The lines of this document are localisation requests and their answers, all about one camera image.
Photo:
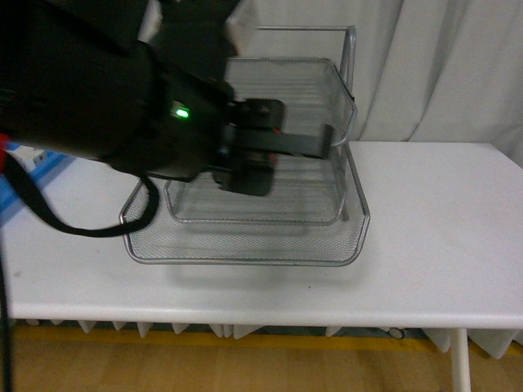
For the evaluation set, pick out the silver mesh three-tier rack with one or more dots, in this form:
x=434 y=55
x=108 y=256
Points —
x=315 y=214

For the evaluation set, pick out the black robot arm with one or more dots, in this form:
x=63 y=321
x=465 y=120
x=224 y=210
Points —
x=77 y=79

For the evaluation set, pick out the white curtain backdrop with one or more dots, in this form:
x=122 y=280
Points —
x=424 y=70

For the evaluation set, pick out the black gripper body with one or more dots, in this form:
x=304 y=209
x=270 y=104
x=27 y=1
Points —
x=248 y=171

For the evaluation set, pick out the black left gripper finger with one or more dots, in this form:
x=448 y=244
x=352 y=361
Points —
x=287 y=144

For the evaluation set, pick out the blue plastic tray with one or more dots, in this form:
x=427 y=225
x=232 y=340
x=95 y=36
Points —
x=26 y=184

